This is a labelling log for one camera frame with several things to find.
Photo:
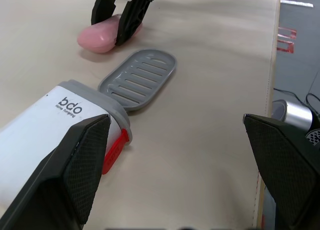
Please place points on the silver black cylindrical device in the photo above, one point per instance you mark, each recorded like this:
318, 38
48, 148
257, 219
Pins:
297, 113

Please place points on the white grey soap case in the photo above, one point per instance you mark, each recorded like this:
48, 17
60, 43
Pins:
32, 120

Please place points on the pink soap bar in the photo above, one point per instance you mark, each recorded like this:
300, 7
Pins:
100, 37

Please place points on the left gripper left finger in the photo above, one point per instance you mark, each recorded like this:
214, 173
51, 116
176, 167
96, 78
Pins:
57, 185

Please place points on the grey slotted soap tray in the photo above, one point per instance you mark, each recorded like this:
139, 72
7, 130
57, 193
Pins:
140, 77

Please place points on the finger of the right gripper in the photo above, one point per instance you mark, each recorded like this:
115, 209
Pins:
135, 15
102, 7

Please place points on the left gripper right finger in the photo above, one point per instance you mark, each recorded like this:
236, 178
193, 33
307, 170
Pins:
287, 170

